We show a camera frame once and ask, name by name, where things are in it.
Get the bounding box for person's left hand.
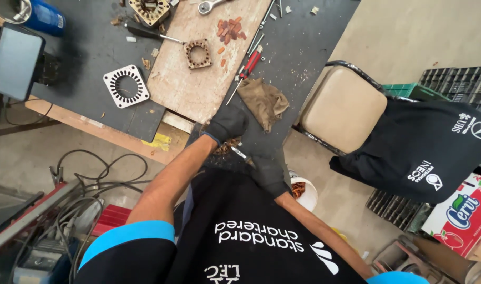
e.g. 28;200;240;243
203;104;250;145

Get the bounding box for person's right hand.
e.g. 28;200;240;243
248;155;292;199

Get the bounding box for metal cutting pliers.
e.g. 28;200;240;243
230;145;257;169

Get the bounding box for copper wound motor stator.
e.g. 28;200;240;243
201;121;243;155

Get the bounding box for brown dirty rag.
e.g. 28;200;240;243
237;77;290;133

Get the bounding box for worn wooden board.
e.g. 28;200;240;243
146;0;273;125

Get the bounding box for white plastic bucket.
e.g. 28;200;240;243
288;170;319;213

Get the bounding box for person's black printed shirt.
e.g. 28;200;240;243
73;166;430;284

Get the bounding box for small brown square stator core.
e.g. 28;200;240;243
183;38;213;70

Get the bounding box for short thin metal rod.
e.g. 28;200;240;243
248;33;265;57

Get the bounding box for yellow tape patch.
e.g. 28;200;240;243
141;132;173;152

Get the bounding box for black rubber mat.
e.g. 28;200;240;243
184;0;362;174
29;0;180;143

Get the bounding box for pile of orange wedges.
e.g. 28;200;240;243
216;16;247;45

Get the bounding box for long thin metal rod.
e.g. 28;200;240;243
247;0;277;54

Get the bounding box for beige padded metal chair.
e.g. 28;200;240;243
292;60;418;157

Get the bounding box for silver stator lamination plate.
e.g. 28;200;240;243
103;64;150;109

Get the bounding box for silver ratchet wrench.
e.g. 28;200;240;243
197;0;229;16

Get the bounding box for large beige stator core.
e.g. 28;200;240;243
128;0;171;27

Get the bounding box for black plastic crate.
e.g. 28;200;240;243
365;189;434;233

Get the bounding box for red metal toolbox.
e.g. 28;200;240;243
90;204;133;238

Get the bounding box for black printed jacket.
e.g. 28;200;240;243
329;97;481;205

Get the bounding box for green plastic crate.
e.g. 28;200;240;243
382;82;450;102

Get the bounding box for heap of cardboard and scrap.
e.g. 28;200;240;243
371;233;481;284

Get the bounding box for red printed cardboard box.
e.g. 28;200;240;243
421;172;481;259

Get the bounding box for stack of black plastic crates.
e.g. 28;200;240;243
417;65;481;117

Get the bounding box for blue metal can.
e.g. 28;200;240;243
0;0;67;38

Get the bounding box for black flat screen device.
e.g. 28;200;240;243
0;22;47;102

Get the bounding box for grey and blue machine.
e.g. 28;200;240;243
0;179;81;284

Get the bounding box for red handled screwdriver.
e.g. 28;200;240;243
226;50;263;106

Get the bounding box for black handled screwdriver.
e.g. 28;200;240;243
124;21;186;45

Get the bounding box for bundle of grey cables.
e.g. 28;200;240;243
12;149;153;284

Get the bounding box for metal cable clamp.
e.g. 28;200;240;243
49;166;65;187

